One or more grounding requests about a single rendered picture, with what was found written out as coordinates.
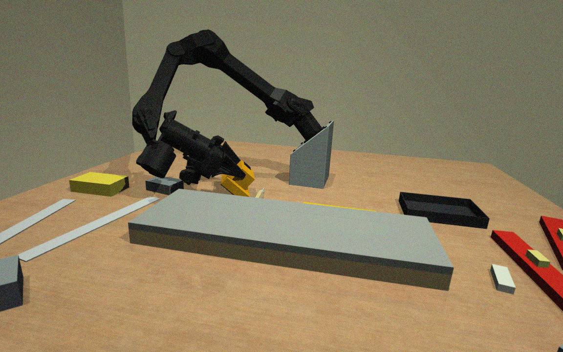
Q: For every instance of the grey flat strip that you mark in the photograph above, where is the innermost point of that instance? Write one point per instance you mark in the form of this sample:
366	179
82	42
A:
70	236
21	226

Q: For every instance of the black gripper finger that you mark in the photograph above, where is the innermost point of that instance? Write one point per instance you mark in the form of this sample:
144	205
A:
228	167
226	148

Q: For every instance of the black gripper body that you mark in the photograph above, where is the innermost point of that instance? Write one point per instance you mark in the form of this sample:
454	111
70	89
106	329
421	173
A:
206	151

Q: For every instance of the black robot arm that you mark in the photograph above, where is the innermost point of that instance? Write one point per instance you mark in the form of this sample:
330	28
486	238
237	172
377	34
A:
208	48

